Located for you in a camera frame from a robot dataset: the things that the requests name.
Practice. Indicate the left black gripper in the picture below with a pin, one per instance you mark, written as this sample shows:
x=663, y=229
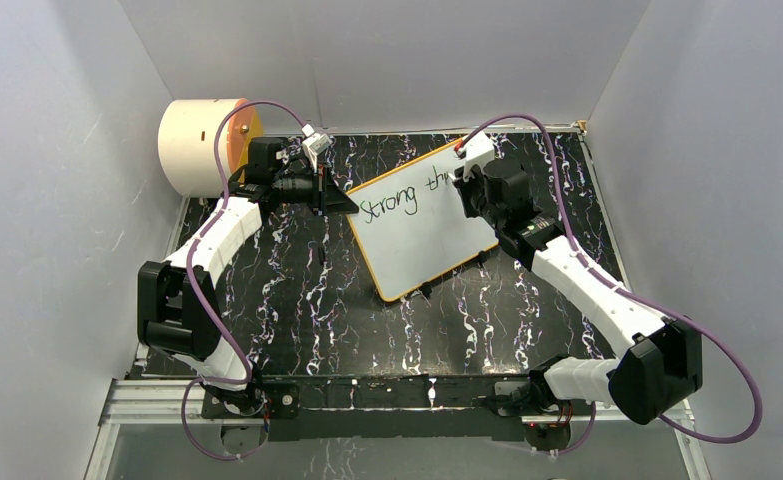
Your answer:
x=327, y=197

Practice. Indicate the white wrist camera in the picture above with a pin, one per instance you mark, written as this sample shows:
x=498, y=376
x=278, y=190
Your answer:
x=315, y=142
x=476, y=150

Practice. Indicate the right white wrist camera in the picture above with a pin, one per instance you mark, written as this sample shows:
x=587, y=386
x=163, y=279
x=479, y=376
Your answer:
x=476, y=150

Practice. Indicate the aluminium front frame rail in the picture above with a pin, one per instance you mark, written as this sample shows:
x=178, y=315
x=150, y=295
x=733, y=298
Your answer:
x=404, y=427

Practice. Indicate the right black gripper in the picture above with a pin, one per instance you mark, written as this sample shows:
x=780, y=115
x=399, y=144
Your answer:
x=465, y=187

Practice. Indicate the yellow framed whiteboard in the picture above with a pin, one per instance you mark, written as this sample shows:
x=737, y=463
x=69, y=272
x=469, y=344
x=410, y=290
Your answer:
x=411, y=228

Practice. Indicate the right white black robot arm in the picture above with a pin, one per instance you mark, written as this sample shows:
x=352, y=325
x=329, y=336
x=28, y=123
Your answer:
x=657, y=360

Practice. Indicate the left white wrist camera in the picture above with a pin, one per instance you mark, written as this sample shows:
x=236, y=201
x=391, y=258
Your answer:
x=315, y=142

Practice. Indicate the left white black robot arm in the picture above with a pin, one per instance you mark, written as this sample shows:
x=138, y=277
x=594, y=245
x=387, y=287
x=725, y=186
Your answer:
x=177, y=308

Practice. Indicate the cream cylindrical drum orange face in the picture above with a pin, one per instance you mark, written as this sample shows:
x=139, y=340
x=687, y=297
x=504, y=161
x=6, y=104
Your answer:
x=186, y=143

